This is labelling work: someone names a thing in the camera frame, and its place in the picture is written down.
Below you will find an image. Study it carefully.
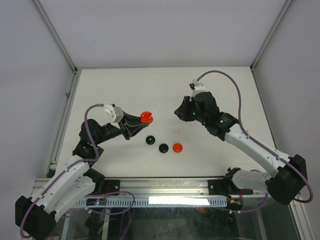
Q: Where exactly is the red charging case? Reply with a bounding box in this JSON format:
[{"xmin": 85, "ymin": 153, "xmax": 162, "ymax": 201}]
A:
[
  {"xmin": 172, "ymin": 143, "xmax": 183, "ymax": 153},
  {"xmin": 140, "ymin": 111, "xmax": 154, "ymax": 124}
]

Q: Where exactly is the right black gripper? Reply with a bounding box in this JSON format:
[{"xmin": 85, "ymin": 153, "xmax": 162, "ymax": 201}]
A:
[{"xmin": 174, "ymin": 96, "xmax": 208, "ymax": 125}]

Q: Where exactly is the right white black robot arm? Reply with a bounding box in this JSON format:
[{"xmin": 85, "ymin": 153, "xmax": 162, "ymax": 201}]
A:
[{"xmin": 174, "ymin": 91, "xmax": 310, "ymax": 205}]

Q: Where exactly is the aluminium frame post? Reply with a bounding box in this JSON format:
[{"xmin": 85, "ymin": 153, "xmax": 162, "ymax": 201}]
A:
[
  {"xmin": 31, "ymin": 0, "xmax": 77, "ymax": 72},
  {"xmin": 251, "ymin": 0, "xmax": 294, "ymax": 71}
]

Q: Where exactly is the right aluminium frame post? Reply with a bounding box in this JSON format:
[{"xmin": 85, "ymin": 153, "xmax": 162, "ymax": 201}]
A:
[{"xmin": 251, "ymin": 0, "xmax": 294, "ymax": 71}]

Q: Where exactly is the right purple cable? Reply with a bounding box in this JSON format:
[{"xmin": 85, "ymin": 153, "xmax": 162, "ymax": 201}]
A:
[{"xmin": 196, "ymin": 70, "xmax": 315, "ymax": 203}]

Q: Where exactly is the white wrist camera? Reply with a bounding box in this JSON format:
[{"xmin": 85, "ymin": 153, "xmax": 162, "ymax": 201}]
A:
[
  {"xmin": 189, "ymin": 79, "xmax": 207, "ymax": 98},
  {"xmin": 102, "ymin": 103, "xmax": 124, "ymax": 128}
]

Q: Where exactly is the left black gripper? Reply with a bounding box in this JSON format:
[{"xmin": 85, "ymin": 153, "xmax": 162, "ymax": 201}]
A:
[{"xmin": 94, "ymin": 110, "xmax": 148, "ymax": 145}]

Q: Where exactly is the black earbud charging case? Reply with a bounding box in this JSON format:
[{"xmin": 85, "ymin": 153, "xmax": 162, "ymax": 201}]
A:
[{"xmin": 158, "ymin": 143, "xmax": 169, "ymax": 153}]

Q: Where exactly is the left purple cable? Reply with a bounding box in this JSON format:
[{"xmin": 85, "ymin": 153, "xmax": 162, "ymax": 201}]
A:
[{"xmin": 19, "ymin": 103, "xmax": 106, "ymax": 238}]

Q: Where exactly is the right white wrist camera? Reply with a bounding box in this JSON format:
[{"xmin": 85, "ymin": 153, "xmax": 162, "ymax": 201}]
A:
[{"xmin": 189, "ymin": 79, "xmax": 207, "ymax": 98}]

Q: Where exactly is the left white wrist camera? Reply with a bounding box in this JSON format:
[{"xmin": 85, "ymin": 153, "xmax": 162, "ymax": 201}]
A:
[{"xmin": 102, "ymin": 103, "xmax": 124, "ymax": 128}]

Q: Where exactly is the small green circuit board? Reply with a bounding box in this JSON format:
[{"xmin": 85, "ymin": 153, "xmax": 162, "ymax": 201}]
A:
[{"xmin": 86, "ymin": 198, "xmax": 107, "ymax": 206}]

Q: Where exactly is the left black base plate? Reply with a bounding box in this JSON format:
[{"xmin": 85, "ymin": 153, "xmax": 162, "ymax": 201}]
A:
[{"xmin": 100, "ymin": 179, "xmax": 121, "ymax": 195}]

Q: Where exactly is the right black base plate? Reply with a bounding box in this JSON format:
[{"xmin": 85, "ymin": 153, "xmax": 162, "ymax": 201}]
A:
[{"xmin": 207, "ymin": 179, "xmax": 254, "ymax": 196}]

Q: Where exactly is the left aluminium frame post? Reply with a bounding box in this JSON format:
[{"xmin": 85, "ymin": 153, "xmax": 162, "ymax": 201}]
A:
[{"xmin": 31, "ymin": 0, "xmax": 77, "ymax": 72}]

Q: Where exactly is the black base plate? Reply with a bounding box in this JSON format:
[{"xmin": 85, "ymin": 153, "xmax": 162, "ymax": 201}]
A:
[
  {"xmin": 100, "ymin": 179, "xmax": 121, "ymax": 195},
  {"xmin": 207, "ymin": 179, "xmax": 254, "ymax": 196}
]

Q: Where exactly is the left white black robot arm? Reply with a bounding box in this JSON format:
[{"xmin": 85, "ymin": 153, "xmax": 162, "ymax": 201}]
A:
[{"xmin": 15, "ymin": 109, "xmax": 153, "ymax": 240}]

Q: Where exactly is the grey slotted cable duct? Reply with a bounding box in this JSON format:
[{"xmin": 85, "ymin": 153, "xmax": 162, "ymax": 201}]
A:
[{"xmin": 73, "ymin": 196, "xmax": 227, "ymax": 209}]

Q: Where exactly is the purple cable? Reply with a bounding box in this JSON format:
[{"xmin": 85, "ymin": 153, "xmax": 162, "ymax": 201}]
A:
[
  {"xmin": 196, "ymin": 70, "xmax": 315, "ymax": 203},
  {"xmin": 19, "ymin": 103, "xmax": 106, "ymax": 238}
]

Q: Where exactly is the aluminium mounting rail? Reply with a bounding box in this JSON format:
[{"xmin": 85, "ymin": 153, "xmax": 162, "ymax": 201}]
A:
[{"xmin": 33, "ymin": 176, "xmax": 300, "ymax": 198}]

